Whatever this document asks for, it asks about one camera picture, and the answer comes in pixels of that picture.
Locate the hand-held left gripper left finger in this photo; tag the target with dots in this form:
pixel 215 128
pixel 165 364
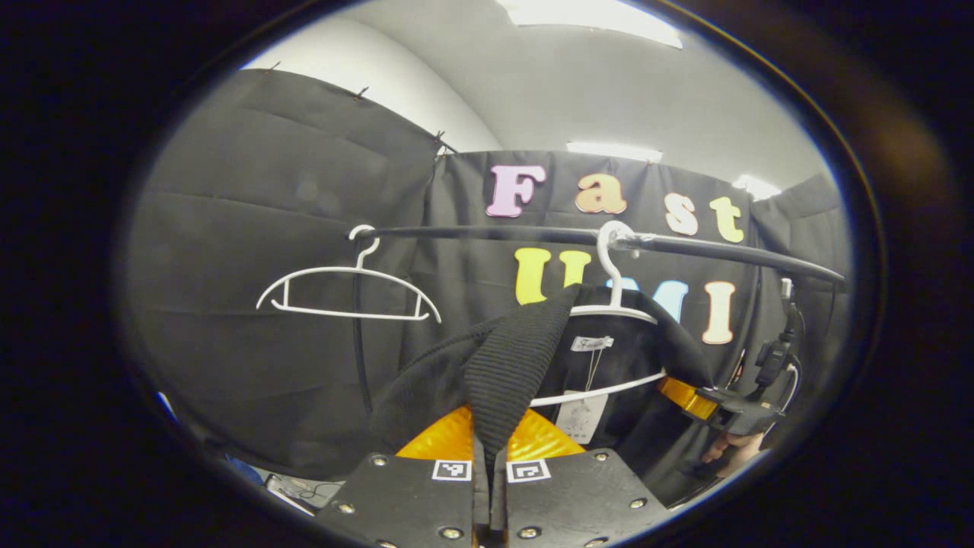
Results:
pixel 403 502

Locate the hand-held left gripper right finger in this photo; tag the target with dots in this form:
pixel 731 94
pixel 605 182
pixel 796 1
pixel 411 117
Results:
pixel 578 502

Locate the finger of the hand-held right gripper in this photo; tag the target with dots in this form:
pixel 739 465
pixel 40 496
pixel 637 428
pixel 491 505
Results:
pixel 685 397

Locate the white clothes hanger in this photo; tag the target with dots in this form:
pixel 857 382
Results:
pixel 342 313
pixel 609 310

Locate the black jacket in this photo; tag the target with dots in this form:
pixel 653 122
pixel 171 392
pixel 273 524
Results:
pixel 510 365

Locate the black clothes rack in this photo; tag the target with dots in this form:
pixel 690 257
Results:
pixel 494 232

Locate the white hang tag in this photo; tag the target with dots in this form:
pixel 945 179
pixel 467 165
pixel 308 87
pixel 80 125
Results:
pixel 582 418

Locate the ceiling light panel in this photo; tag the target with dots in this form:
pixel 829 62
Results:
pixel 755 187
pixel 593 19

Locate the black backdrop cloth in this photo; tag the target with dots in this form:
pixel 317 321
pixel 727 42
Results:
pixel 266 190

